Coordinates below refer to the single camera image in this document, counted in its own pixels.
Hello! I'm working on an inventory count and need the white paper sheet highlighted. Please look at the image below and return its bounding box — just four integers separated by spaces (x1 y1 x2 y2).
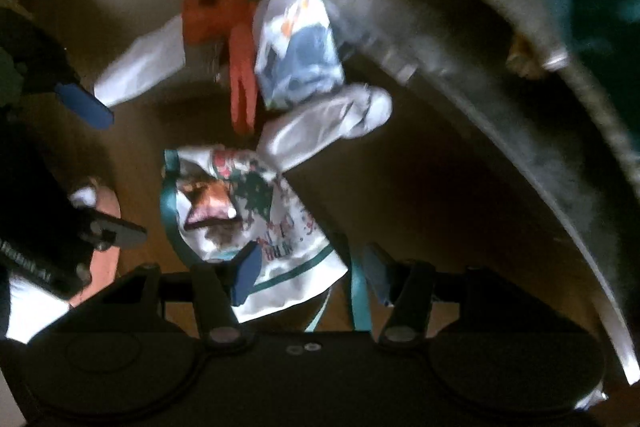
93 15 186 107

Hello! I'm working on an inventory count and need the white christmas gift bag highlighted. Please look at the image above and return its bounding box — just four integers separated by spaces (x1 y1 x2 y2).
160 145 372 332

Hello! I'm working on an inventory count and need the orange foam net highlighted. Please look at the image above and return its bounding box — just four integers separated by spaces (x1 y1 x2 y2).
181 0 258 135

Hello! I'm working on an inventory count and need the crumpled white tissue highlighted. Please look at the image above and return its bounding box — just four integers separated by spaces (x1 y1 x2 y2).
256 83 393 172

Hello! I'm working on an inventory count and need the blue white crumpled wrapper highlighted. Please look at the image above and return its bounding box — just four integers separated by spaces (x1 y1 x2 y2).
253 0 344 110

